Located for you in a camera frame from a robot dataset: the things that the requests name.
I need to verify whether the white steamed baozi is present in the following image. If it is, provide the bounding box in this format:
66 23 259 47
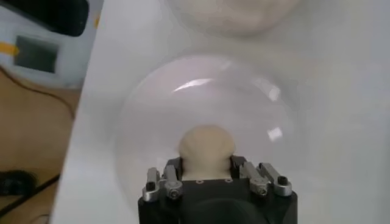
177 124 236 181

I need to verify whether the black rounded robot part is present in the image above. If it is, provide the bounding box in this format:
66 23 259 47
0 0 90 37

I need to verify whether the black floor cable bundle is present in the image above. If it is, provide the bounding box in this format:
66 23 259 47
0 170 60 217

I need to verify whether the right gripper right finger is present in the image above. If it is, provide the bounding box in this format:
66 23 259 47
230 155 293 197

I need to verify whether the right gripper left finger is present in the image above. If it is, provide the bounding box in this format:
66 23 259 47
141 156 185 203

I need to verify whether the white round plate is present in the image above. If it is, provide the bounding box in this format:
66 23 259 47
114 54 305 224

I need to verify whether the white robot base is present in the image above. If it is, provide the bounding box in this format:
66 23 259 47
0 4 103 89

